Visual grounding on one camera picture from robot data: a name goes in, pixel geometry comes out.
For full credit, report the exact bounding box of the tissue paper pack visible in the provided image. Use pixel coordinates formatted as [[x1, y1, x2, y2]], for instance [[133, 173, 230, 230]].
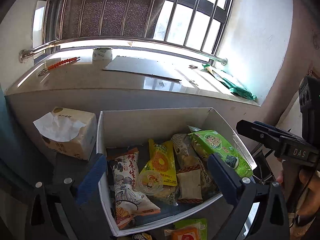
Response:
[[33, 107, 97, 161]]

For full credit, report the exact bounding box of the orange flatbread cracker pack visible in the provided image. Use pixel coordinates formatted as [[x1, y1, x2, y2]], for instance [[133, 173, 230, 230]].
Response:
[[164, 218, 208, 240]]

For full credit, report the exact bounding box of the green seaweed snack bag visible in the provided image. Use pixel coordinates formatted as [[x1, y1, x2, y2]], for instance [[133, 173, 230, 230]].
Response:
[[189, 126, 253, 178]]

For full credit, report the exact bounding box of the yellow donut snack bag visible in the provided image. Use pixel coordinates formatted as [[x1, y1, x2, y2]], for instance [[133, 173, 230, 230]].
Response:
[[140, 139, 178, 186]]

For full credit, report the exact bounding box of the beige printed snack bag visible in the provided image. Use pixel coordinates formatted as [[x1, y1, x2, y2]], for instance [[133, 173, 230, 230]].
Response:
[[171, 134, 200, 168]]

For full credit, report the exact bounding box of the white cardboard box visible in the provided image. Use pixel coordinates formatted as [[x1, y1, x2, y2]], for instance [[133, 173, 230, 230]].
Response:
[[97, 108, 257, 237]]

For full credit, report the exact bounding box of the steel window railing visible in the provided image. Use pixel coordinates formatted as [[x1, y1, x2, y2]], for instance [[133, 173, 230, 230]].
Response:
[[18, 36, 228, 66]]

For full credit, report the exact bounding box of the beige orange-trimmed snack packet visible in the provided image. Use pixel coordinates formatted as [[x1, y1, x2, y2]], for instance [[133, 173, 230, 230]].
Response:
[[177, 165, 203, 204]]

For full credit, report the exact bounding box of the white tape roll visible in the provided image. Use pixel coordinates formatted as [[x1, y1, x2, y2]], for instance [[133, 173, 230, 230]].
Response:
[[92, 47, 113, 61]]

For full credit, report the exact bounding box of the grey cardboard sheet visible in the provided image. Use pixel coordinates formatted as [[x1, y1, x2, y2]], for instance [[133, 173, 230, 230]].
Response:
[[99, 56, 201, 81]]

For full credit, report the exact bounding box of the wide clear jelly cup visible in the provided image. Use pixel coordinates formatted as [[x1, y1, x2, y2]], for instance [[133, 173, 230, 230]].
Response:
[[136, 170, 163, 196]]

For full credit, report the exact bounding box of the black yellow chip bag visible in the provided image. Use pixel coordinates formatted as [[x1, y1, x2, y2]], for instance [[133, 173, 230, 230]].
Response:
[[132, 232, 152, 240]]

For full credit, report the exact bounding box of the brown patterned curtain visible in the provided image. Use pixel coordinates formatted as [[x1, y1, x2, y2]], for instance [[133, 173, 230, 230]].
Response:
[[55, 0, 165, 40]]

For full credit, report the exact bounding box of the right hand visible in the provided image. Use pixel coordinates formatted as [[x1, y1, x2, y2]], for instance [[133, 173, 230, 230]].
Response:
[[276, 158, 319, 211]]

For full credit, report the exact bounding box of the white peanut snack bag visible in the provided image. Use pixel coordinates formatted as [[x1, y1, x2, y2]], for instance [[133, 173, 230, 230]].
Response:
[[109, 148, 161, 229]]

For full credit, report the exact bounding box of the green plastic bag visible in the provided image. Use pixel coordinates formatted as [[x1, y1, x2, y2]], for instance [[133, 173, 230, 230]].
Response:
[[202, 63, 257, 101]]

